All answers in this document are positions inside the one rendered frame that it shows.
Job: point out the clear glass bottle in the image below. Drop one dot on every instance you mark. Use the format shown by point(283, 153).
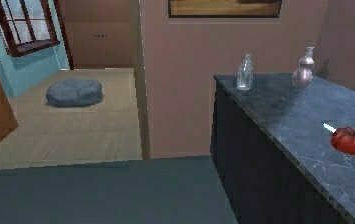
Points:
point(245, 75)

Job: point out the dark counter with marble top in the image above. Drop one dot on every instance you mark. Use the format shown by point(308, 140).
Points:
point(271, 140)

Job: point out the blue-grey floor cushion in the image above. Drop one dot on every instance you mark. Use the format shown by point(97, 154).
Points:
point(74, 93)

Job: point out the brown wooden cupboard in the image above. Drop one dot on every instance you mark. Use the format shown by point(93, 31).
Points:
point(100, 33)

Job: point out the red tomato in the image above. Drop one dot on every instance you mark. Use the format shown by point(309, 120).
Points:
point(348, 140)

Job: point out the dark red framed window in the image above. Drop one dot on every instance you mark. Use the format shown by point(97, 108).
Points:
point(23, 25)

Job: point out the framed brown wall picture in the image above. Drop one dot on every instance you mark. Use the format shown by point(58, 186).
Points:
point(225, 8)

